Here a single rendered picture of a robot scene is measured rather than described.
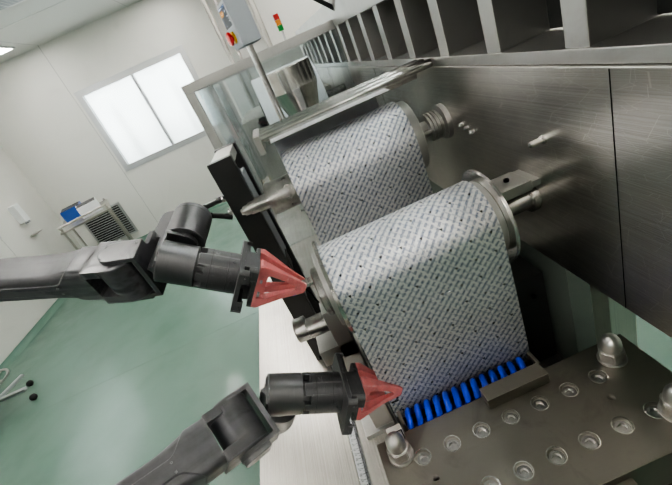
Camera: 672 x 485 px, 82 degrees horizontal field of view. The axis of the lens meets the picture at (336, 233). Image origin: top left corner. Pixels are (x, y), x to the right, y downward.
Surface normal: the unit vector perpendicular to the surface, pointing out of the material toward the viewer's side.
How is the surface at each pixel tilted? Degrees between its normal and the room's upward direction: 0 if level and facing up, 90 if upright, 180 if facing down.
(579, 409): 0
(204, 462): 40
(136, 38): 90
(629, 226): 90
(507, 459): 0
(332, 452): 0
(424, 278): 90
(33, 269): 23
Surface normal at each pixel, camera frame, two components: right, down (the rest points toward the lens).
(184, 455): 0.25, -0.68
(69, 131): 0.18, 0.39
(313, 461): -0.37, -0.82
